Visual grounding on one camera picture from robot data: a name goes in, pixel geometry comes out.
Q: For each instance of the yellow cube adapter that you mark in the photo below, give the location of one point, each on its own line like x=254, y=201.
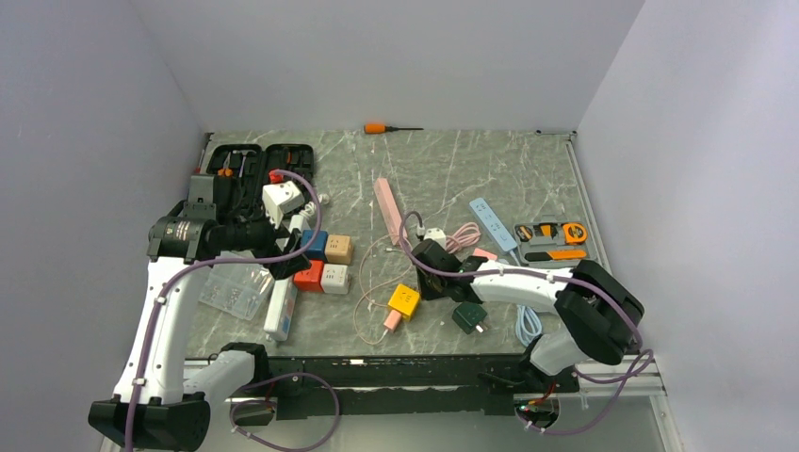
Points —
x=405, y=301

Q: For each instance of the white power strip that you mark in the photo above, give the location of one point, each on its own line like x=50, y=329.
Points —
x=283, y=295

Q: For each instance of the small pink charger plug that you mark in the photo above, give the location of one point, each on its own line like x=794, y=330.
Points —
x=392, y=321

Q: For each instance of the blue cube adapter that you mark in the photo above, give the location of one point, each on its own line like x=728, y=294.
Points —
x=316, y=250

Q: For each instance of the wooden beige cube adapter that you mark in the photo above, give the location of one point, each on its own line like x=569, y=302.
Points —
x=339, y=249

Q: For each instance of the pink power strip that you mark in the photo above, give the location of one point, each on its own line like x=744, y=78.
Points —
x=388, y=208

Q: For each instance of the dark green cube adapter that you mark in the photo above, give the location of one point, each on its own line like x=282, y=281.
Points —
x=469, y=317

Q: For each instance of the pink cube socket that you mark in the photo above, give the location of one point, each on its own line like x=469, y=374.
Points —
x=478, y=252

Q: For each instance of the black tool case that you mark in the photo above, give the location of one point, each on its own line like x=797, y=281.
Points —
x=241, y=171

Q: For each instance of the light blue power strip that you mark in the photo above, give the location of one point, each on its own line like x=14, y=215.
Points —
x=492, y=225

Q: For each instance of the clear plastic screw box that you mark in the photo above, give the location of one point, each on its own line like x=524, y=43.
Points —
x=237, y=289

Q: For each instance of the orange handled screwdriver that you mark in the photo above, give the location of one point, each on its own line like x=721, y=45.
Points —
x=380, y=128

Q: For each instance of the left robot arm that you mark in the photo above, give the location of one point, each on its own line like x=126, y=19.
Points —
x=183, y=246

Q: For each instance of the red cube adapter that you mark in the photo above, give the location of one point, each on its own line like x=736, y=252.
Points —
x=309, y=280

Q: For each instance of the white cube adapter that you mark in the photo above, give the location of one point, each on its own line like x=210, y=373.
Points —
x=335, y=279

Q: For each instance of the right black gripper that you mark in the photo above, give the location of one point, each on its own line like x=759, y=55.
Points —
x=428, y=293

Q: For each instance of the aluminium rail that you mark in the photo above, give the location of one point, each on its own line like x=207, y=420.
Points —
x=624, y=374

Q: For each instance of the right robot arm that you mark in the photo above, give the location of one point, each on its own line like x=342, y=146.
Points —
x=599, y=316

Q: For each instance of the black base bar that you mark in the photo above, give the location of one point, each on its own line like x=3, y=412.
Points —
x=489, y=383

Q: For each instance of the grey tool case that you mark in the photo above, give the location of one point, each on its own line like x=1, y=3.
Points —
x=541, y=243

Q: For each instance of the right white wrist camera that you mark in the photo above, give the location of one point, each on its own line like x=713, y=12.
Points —
x=437, y=235

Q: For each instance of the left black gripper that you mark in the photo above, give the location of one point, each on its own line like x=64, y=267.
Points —
x=270, y=250

